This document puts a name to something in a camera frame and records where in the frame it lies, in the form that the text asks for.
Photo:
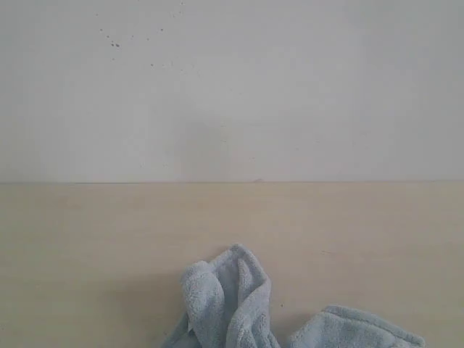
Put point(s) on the light blue fluffy towel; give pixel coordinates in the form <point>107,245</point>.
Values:
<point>228,302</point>

